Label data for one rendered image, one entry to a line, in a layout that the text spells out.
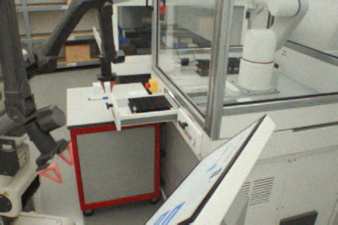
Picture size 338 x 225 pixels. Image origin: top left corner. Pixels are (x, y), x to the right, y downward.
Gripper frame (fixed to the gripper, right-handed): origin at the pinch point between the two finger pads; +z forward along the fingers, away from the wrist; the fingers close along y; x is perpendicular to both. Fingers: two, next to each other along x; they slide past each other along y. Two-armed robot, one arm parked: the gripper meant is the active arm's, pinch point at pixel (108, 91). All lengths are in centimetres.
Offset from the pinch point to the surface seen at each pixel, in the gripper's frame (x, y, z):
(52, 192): 49, -46, 100
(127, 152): 14, 10, 49
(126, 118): -10.0, 7.6, 12.0
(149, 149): 14, 25, 50
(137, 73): 83, 32, 21
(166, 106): -5.3, 30.8, 10.5
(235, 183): -106, 16, -19
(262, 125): -86, 36, -20
